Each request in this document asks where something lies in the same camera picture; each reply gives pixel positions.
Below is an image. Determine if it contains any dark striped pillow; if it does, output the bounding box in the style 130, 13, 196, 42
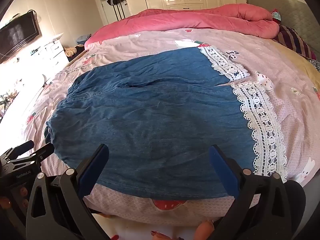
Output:
274, 25, 317, 59

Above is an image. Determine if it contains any black flat television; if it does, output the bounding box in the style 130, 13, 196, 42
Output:
0, 12, 40, 63

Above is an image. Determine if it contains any blue denim pants lace trim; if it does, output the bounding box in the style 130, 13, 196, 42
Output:
44, 46, 288, 201

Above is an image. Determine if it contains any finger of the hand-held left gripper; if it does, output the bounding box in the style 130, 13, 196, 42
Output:
5, 140, 35, 157
15, 144, 55, 165

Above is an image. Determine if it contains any grey padded headboard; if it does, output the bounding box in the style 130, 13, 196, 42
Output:
246, 0, 320, 55

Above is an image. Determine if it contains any white drawer dresser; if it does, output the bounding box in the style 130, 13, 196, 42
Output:
30, 33, 70, 67

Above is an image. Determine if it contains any pink strawberry printed bed sheet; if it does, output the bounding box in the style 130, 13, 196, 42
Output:
21, 27, 320, 227

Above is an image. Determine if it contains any beige blanket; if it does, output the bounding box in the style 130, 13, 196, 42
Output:
271, 39, 320, 85

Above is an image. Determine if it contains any pink quilt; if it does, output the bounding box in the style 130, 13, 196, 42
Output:
84, 4, 280, 50

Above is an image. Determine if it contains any yellow brown flower cushion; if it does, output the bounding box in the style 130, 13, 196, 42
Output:
64, 45, 85, 57

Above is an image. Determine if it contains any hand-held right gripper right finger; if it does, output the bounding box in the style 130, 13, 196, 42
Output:
209, 144, 287, 240

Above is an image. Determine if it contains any person's right hand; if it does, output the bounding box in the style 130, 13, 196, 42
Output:
195, 220, 215, 240

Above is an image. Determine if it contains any dried twigs bundle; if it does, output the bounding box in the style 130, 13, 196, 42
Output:
0, 89, 19, 112

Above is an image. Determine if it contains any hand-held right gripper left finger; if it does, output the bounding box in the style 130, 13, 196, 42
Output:
26, 144, 110, 240

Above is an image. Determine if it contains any teal red cloth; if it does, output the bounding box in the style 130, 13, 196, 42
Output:
271, 9, 282, 25

